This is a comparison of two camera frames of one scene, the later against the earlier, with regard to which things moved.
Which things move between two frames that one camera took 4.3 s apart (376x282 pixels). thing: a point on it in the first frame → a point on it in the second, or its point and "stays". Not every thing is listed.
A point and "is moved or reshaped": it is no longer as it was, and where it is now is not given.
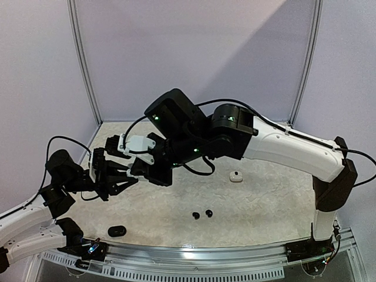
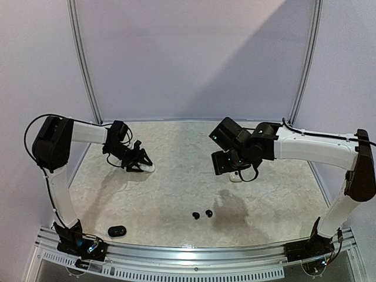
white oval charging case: (129, 175) is moved or reshaped
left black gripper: (104, 183) → (136, 157)
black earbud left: (196, 215) stays
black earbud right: (209, 213) stays
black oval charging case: (117, 231) stays
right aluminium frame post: (312, 53) stays
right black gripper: (144, 169) → (222, 163)
